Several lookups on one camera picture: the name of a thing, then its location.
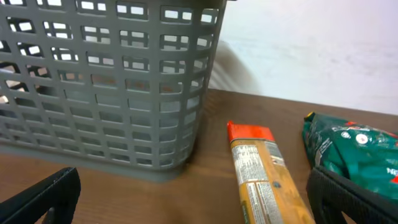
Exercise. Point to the green Nescafe coffee bag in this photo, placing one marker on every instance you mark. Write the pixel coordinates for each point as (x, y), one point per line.
(363, 154)

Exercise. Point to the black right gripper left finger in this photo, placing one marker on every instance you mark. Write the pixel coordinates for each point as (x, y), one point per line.
(54, 199)

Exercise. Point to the grey plastic lattice basket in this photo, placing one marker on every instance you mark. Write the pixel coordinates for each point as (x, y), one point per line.
(116, 86)

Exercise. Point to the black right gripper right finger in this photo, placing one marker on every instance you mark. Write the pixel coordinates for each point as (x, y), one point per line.
(332, 197)

